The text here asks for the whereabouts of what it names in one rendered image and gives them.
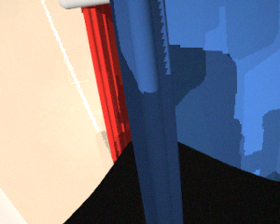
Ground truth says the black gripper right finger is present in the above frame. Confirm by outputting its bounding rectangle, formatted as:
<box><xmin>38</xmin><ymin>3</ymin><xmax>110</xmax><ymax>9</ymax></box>
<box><xmin>177</xmin><ymin>142</ymin><xmax>280</xmax><ymax>224</ymax></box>

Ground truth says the red plastic tray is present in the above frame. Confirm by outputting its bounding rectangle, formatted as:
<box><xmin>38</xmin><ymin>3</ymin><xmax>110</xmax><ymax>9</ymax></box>
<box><xmin>80</xmin><ymin>4</ymin><xmax>132</xmax><ymax>163</ymax></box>

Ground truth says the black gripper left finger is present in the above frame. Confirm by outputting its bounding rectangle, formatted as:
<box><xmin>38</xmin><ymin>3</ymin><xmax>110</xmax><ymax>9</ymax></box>
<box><xmin>63</xmin><ymin>142</ymin><xmax>147</xmax><ymax>224</ymax></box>

